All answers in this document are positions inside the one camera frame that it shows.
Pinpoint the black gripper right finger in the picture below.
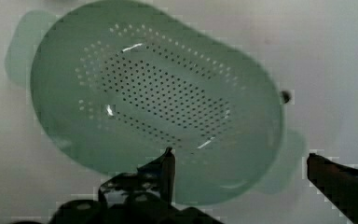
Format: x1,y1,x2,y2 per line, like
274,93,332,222
307,153,358,224

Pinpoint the green plastic strainer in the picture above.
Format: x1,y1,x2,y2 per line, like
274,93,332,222
5,0,304,205

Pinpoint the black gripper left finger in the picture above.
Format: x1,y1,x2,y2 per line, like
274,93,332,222
10,147,224,224

